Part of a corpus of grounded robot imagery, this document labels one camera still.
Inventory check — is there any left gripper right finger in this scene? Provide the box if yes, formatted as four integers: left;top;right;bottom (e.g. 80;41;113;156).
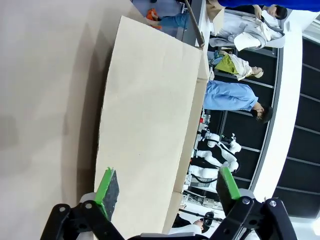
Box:
209;166;298;240

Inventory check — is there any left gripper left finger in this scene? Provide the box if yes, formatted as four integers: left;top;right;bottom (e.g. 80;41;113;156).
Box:
41;166;126;240

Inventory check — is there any brown cardboard shipping box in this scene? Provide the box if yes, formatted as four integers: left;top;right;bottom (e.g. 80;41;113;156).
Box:
93;0;210;236

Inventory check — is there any person wearing headset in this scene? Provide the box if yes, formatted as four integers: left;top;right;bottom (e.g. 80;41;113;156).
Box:
172;211;216;236

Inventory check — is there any person in light blue shirt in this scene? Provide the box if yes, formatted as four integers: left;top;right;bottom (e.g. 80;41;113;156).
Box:
203;79;275;125

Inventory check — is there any person in green and white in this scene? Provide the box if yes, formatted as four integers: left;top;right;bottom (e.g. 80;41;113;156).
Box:
214;53;265;81

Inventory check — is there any person holding grey garment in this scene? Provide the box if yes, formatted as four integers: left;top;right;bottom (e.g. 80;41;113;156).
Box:
209;4;288;51

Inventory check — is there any small background cardboard box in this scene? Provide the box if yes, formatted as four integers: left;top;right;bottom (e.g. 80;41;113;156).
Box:
206;1;226;36

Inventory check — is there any person in blue jeans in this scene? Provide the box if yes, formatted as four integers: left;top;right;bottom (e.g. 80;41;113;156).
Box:
158;13;189;29

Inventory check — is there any small orange object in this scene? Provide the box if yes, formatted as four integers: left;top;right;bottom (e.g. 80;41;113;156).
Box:
146;8;163;27

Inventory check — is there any person in blue hoodie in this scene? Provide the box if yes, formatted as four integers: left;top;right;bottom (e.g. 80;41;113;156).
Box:
218;0;320;12

